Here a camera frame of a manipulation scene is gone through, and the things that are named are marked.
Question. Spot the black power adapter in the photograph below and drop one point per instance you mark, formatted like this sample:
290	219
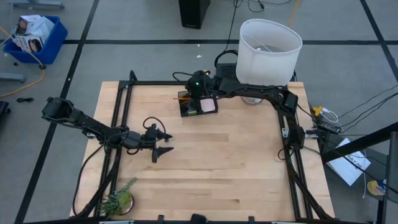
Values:
328	127

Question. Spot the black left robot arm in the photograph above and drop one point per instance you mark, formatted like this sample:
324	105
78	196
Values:
90	124

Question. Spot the orange pencil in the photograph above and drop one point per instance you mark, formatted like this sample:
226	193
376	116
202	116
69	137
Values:
182	98

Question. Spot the printed cardboard box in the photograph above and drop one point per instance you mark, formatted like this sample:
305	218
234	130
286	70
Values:
29	43

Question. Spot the black rounded object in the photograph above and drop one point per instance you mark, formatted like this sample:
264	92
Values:
199	218

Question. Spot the black stand beam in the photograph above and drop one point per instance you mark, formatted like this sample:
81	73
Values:
357	143

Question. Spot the white paper sheet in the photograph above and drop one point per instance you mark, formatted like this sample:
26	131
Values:
348	169

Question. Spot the green potted plant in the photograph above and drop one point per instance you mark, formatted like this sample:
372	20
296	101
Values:
119	200

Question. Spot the grey metal stand foot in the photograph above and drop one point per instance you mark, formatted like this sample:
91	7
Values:
37	4
12	77

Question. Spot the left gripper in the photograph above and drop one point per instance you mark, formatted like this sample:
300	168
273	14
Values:
150	140

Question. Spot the yellow and blue disc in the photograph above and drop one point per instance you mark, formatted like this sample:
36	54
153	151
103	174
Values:
374	188

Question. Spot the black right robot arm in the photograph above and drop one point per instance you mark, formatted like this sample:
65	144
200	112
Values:
255	91

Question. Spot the grey metal post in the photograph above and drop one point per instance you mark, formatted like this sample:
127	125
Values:
392	174

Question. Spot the pink sticky note pad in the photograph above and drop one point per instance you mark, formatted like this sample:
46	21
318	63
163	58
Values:
207	105

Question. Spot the black mesh desk organizer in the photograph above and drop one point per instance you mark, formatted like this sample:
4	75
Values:
183	112

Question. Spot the blue plastic bin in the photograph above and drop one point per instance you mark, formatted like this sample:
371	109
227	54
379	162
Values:
53	46

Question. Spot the black metal table frame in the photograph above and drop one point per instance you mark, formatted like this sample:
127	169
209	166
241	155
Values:
149	83

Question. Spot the black mesh box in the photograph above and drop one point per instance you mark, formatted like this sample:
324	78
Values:
227	68

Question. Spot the black computer tower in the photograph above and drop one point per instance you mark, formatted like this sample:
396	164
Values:
193	14

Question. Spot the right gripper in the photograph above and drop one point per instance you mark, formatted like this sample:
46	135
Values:
199	85

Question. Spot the white shade table lamp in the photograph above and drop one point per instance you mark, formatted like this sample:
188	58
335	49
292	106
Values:
267	56

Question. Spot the yellow plug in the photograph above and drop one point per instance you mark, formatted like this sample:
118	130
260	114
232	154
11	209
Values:
317	110

